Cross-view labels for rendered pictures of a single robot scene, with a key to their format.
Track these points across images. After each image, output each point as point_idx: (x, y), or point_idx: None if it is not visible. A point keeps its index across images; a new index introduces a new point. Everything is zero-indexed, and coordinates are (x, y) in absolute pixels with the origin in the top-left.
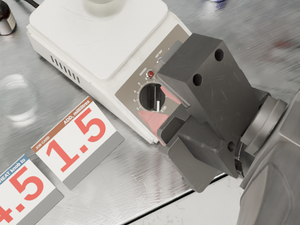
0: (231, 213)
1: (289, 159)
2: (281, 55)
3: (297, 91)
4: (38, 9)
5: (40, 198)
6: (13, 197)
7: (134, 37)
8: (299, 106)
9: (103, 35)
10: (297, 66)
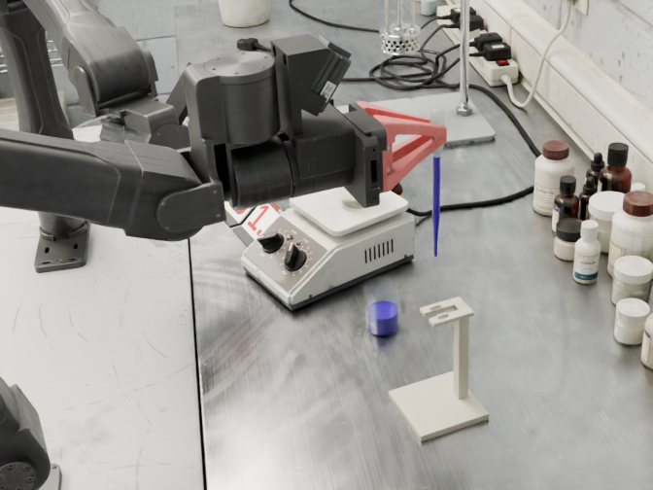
0: (158, 302)
1: (107, 20)
2: (287, 357)
3: (243, 361)
4: None
5: (234, 215)
6: None
7: (317, 213)
8: (134, 44)
9: (326, 200)
10: (269, 366)
